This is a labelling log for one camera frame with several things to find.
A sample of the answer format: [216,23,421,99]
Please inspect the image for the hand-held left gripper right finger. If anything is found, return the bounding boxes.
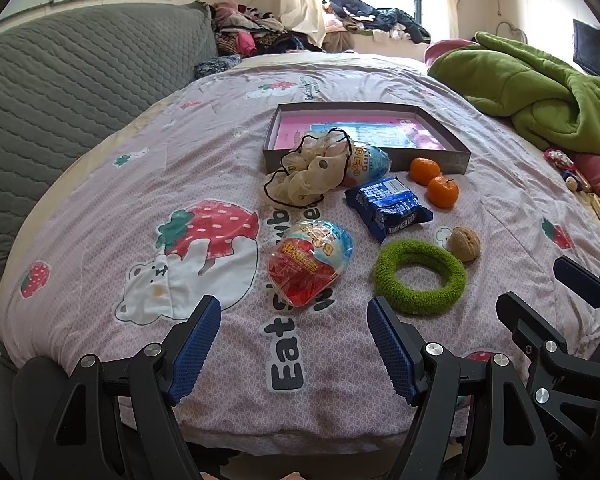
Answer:
[366,296,561,480]

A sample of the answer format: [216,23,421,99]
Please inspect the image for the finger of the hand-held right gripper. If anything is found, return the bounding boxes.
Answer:
[495,291,576,367]
[553,255,600,312]

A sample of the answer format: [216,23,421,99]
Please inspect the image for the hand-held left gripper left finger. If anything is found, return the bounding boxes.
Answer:
[45,294,223,480]

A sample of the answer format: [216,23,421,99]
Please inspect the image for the green fuzzy hair ring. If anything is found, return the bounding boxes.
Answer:
[372,240,467,317]

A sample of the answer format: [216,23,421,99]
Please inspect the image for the brown walnut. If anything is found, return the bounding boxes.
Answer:
[447,226,482,262]

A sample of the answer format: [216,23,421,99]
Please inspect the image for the red and blue toy egg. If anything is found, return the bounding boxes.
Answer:
[267,220,354,311]

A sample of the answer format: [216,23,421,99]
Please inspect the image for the orange mandarin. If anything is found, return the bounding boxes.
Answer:
[410,157,441,186]
[426,176,460,208]

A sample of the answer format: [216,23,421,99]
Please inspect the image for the blue snack packet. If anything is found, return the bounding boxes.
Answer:
[344,175,434,244]

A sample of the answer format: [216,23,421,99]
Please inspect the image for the grey shallow cardboard box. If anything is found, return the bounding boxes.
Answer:
[263,103,472,175]

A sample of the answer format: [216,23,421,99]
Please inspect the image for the blue plastic toy egg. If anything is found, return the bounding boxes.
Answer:
[344,143,392,187]

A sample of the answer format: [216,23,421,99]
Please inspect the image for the beige scrunchie with black trim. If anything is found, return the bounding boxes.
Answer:
[264,129,355,208]

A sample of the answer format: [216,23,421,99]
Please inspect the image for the red candy toy packet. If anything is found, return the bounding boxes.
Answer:
[544,149,591,193]

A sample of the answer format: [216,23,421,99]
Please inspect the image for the green fleece blanket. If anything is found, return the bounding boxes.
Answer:
[426,31,600,163]

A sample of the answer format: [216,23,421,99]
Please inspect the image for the black flat television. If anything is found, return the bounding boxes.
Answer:
[572,19,600,92]

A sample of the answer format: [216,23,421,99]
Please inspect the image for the white round-topped object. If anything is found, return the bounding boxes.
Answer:
[495,21,528,43]

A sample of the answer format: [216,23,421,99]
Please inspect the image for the pink pillow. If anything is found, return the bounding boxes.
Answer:
[424,39,477,67]

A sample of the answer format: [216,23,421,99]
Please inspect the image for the dark patterned cloth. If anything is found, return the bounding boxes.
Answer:
[194,55,242,80]

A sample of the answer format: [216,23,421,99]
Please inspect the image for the grey quilted headboard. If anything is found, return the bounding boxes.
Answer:
[0,2,218,356]

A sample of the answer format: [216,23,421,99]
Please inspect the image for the pile of mixed clothes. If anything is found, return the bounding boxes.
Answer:
[207,0,326,57]

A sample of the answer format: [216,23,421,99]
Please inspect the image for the pile of dark clothes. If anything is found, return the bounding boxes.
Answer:
[322,0,433,43]

